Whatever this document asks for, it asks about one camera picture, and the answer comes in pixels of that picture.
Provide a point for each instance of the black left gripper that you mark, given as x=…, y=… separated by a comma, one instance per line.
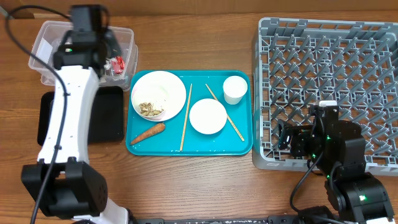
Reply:
x=111, y=39

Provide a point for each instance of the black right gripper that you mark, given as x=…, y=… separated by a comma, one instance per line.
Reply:
x=299, y=134

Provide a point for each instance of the red snack wrapper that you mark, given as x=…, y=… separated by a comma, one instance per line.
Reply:
x=118, y=65

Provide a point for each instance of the white paper cup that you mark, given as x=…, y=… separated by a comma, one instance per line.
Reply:
x=234, y=88

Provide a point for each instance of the white bowl with food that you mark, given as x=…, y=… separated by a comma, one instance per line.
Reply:
x=150, y=104

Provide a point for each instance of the white upturned bowl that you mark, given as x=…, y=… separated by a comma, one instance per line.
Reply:
x=208, y=116

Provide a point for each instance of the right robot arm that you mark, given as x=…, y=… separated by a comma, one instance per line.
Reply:
x=337, y=149

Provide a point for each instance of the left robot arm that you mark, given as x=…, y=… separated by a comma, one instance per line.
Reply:
x=62, y=182

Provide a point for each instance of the clear plastic waste bin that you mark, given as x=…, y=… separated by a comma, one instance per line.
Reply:
x=50, y=36

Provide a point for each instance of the grey dishwasher rack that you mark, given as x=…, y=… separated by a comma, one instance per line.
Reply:
x=298, y=62

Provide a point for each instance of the right wooden chopstick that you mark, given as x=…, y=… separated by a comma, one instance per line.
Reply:
x=228, y=118

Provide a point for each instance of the wooden chopstick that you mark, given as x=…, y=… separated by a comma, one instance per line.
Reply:
x=228, y=118
x=186, y=117

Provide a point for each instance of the teal serving tray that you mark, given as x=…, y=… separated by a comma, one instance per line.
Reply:
x=167, y=143

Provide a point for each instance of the black tray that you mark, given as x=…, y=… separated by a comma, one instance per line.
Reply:
x=107, y=116

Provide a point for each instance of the white plate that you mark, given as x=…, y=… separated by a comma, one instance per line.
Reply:
x=174, y=87

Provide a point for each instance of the left wooden chopstick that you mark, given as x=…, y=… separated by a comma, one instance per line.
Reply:
x=186, y=117

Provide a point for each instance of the orange carrot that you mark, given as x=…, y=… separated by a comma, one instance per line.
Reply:
x=158, y=128

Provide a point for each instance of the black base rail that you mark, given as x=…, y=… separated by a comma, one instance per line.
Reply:
x=273, y=219

